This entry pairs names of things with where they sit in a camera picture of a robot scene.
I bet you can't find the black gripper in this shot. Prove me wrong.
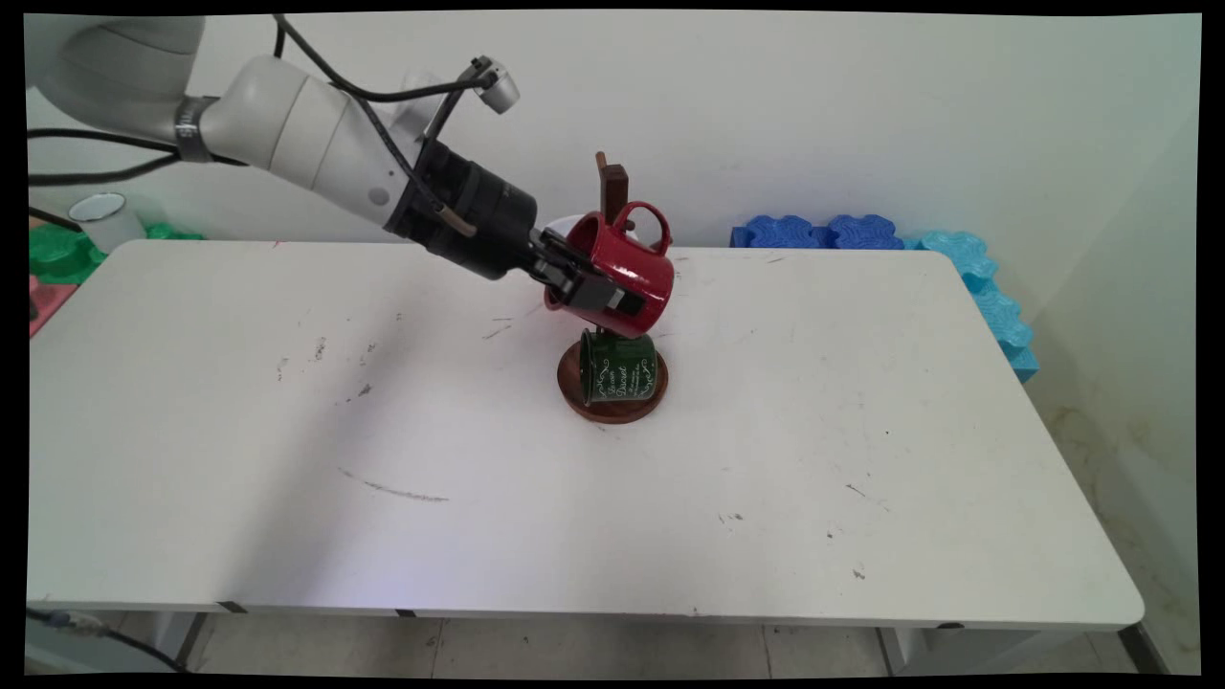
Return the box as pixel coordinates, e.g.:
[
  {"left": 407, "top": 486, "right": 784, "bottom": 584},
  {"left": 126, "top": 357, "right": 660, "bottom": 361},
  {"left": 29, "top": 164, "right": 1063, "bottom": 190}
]
[{"left": 387, "top": 140, "right": 648, "bottom": 318}]

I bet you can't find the light blue foam mat piece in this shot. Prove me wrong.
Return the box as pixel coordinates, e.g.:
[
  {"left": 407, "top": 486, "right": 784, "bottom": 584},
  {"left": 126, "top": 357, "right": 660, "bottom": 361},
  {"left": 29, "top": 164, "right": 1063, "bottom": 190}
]
[{"left": 903, "top": 230, "right": 1041, "bottom": 385}]

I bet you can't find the metal hose clamp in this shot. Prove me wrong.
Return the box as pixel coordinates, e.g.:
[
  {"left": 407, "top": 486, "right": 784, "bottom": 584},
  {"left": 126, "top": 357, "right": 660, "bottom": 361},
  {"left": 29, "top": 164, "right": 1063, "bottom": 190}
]
[{"left": 174, "top": 95, "right": 221, "bottom": 165}]

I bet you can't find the green foam mat piece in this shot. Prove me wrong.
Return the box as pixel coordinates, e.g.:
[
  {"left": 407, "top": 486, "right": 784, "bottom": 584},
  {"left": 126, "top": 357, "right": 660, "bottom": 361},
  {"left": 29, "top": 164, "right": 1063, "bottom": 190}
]
[{"left": 29, "top": 221, "right": 204, "bottom": 287}]

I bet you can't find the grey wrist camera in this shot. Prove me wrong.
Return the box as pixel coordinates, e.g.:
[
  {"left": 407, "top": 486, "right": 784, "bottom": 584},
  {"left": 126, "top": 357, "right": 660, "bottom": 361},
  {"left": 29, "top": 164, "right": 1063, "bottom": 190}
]
[{"left": 457, "top": 56, "right": 522, "bottom": 116}]

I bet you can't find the green enamel mug white print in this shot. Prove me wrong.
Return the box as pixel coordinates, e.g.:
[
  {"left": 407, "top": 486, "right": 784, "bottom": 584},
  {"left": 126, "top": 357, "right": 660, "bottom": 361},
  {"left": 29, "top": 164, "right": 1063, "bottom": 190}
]
[{"left": 578, "top": 328, "right": 662, "bottom": 404}]

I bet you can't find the white mug with dark rim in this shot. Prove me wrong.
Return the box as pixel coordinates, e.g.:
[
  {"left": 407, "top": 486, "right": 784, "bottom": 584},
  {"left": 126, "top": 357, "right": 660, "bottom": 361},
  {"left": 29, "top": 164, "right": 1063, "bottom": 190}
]
[{"left": 68, "top": 192, "right": 146, "bottom": 254}]

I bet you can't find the dark blue foam mat piece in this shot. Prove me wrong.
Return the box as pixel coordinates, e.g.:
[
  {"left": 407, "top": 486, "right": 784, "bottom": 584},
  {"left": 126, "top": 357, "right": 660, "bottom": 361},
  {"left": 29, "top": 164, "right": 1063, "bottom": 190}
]
[
  {"left": 827, "top": 214, "right": 906, "bottom": 252},
  {"left": 731, "top": 214, "right": 832, "bottom": 251}
]

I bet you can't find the pink foam mat piece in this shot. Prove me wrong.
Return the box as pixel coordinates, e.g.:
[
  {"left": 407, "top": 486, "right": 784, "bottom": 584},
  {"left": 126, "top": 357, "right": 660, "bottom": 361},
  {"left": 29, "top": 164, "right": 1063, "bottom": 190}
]
[{"left": 29, "top": 276, "right": 79, "bottom": 338}]

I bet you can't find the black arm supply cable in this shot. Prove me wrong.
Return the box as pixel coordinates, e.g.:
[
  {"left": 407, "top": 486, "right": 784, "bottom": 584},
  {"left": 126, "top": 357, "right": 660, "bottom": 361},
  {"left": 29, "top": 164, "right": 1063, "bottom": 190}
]
[{"left": 27, "top": 128, "right": 252, "bottom": 189}]

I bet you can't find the dark wooden mug tree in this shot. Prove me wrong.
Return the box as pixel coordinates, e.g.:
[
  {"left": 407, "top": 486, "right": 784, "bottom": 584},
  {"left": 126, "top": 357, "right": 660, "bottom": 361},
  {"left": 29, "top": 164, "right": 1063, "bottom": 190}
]
[{"left": 557, "top": 151, "right": 669, "bottom": 426}]

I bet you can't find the black camera cable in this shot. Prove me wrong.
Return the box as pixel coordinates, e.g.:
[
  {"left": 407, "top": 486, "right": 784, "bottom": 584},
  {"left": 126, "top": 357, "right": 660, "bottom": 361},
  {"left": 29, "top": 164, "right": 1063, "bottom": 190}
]
[{"left": 272, "top": 14, "right": 495, "bottom": 104}]

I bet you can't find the grey cable under table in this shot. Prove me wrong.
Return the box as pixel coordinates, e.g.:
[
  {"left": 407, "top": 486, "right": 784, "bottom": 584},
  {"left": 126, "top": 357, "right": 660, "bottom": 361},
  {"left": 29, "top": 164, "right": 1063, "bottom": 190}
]
[{"left": 27, "top": 607, "right": 189, "bottom": 673}]

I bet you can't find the black cable with beige plug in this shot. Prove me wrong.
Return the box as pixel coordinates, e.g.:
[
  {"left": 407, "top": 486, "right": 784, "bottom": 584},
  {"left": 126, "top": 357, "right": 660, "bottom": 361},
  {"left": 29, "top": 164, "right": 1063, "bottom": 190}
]
[{"left": 358, "top": 94, "right": 479, "bottom": 238}]

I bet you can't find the red enamel mug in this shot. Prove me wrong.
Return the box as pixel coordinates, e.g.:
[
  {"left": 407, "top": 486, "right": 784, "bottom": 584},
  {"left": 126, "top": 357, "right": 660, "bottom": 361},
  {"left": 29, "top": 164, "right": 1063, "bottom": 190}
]
[{"left": 544, "top": 201, "right": 676, "bottom": 339}]

